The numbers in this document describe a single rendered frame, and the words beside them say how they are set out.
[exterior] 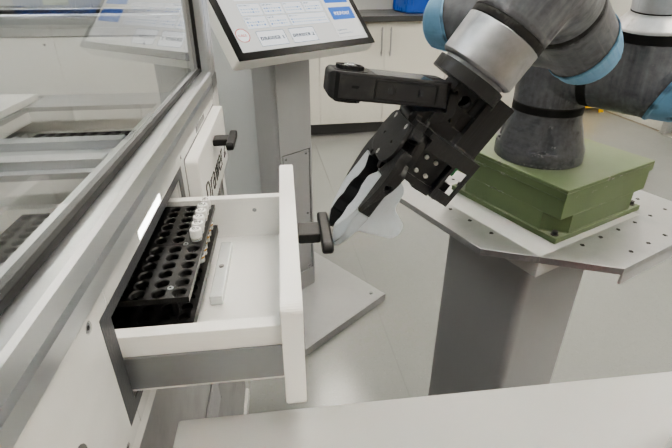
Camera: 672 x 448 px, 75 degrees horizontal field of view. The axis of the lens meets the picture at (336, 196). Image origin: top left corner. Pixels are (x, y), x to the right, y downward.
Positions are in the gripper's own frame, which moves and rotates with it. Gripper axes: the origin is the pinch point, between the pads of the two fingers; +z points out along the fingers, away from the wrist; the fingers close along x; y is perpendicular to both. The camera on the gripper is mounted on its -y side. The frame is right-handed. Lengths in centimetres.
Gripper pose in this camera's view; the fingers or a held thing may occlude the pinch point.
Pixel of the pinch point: (333, 221)
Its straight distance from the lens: 47.2
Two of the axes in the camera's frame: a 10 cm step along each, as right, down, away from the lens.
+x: -1.1, -4.4, 8.9
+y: 8.1, 4.7, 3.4
